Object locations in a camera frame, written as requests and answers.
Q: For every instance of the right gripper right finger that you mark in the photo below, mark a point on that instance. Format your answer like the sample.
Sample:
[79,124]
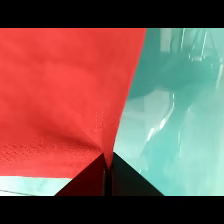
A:
[128,181]

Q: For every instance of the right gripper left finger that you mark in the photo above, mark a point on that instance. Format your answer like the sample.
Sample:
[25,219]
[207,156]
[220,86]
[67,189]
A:
[89,181]

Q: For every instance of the red T-shirt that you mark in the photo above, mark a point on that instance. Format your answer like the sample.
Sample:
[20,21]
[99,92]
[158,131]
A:
[63,96]

